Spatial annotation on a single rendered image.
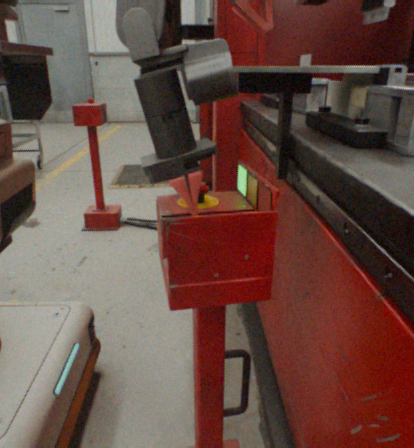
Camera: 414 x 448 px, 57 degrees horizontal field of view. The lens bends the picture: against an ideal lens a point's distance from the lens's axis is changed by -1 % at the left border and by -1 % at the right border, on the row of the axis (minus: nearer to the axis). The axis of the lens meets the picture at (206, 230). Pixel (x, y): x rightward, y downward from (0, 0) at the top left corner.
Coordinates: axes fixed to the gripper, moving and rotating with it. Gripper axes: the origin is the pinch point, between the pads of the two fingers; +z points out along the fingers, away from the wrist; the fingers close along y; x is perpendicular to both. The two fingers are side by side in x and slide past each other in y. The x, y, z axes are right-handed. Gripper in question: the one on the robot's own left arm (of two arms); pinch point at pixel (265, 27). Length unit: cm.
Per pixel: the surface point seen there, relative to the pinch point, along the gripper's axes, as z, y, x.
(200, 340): 39, -26, 38
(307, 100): 22.4, 30.8, -7.8
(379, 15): 8.9, -2.8, -18.7
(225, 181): 46, 85, 28
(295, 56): 15, 84, -22
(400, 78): 18.7, -13.1, -14.0
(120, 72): -75, 710, 138
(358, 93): 19.2, -5.4, -9.2
